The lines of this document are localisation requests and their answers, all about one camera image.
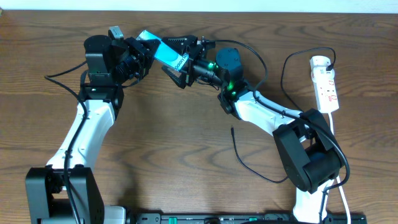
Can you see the blue Galaxy smartphone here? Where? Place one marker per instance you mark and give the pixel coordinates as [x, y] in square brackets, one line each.
[164, 53]

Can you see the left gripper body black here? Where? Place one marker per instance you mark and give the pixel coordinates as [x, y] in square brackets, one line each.
[143, 57]

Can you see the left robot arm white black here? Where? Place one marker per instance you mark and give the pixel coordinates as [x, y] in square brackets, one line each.
[65, 190]

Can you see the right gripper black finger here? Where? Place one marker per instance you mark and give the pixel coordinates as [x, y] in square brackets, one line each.
[180, 44]
[179, 81]

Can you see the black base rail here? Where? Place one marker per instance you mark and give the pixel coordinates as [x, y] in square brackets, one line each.
[157, 218]

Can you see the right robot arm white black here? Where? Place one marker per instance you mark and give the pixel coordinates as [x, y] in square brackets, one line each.
[309, 152]

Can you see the white usb charger plug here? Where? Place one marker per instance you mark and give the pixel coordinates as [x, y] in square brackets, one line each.
[320, 73]

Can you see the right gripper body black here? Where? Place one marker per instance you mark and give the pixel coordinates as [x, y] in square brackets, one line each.
[196, 56]

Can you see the white power strip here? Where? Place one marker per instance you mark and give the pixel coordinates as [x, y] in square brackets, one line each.
[325, 91]

